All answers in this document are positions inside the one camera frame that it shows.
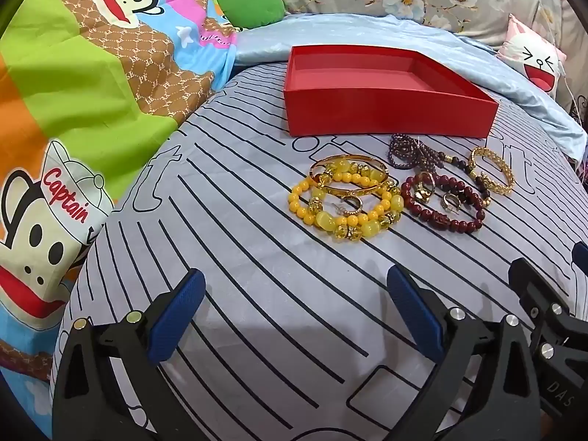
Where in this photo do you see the green pillow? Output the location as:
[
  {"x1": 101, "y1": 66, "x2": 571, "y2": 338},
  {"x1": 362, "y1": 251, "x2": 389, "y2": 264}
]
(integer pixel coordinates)
[{"x1": 215, "y1": 0, "x2": 286, "y2": 28}]

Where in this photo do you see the pale yellow crystal bracelet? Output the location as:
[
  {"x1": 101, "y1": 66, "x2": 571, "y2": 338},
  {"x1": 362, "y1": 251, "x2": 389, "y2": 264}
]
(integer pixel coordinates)
[{"x1": 309, "y1": 158, "x2": 405, "y2": 242}]

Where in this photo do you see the yellow round bead bracelet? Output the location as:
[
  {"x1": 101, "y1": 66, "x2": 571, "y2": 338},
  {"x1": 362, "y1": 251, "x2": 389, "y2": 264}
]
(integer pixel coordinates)
[{"x1": 288, "y1": 168, "x2": 391, "y2": 226}]

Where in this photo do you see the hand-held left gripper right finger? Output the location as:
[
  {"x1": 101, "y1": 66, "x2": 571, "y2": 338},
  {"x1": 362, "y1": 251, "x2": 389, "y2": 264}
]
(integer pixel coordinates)
[{"x1": 387, "y1": 266, "x2": 545, "y2": 441}]

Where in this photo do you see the plain gold bangle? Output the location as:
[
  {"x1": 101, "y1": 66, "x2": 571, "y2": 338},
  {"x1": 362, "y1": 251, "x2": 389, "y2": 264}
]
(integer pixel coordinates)
[{"x1": 309, "y1": 155, "x2": 390, "y2": 196}]

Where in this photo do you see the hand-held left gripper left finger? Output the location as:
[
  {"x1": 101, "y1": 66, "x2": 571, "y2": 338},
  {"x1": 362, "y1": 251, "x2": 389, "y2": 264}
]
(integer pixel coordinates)
[{"x1": 53, "y1": 269, "x2": 206, "y2": 441}]

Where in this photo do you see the ornate gold bangle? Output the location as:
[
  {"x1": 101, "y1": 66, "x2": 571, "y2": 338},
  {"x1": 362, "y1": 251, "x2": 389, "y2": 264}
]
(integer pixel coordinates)
[{"x1": 467, "y1": 146, "x2": 515, "y2": 195}]

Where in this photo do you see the colourful monkey printed blanket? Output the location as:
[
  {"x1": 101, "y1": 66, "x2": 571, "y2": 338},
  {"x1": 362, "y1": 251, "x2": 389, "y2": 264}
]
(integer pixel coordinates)
[{"x1": 0, "y1": 0, "x2": 240, "y2": 423}]

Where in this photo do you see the pink cat face cushion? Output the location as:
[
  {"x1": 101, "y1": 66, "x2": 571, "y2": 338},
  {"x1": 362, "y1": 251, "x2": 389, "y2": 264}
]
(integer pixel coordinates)
[{"x1": 498, "y1": 14, "x2": 568, "y2": 97}]

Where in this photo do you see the dark brown bead bracelet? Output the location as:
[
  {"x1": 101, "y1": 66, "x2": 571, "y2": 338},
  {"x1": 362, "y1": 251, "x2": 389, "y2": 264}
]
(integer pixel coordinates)
[{"x1": 429, "y1": 156, "x2": 492, "y2": 207}]

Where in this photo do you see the red cardboard box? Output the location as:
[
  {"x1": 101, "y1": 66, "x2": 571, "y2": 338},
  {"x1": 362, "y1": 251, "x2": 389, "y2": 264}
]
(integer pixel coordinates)
[{"x1": 283, "y1": 46, "x2": 499, "y2": 140}]

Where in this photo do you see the dark red bead bracelet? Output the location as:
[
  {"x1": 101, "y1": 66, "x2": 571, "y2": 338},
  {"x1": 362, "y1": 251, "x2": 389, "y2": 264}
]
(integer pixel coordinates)
[{"x1": 401, "y1": 172, "x2": 488, "y2": 235}]

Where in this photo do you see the grey striped bed sheet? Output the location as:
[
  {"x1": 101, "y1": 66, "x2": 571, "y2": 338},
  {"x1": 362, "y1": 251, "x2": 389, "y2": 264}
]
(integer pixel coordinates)
[{"x1": 55, "y1": 62, "x2": 588, "y2": 441}]

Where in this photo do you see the light blue blanket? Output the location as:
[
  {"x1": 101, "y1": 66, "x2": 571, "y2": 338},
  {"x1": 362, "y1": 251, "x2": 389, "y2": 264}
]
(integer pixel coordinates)
[{"x1": 234, "y1": 13, "x2": 586, "y2": 157}]

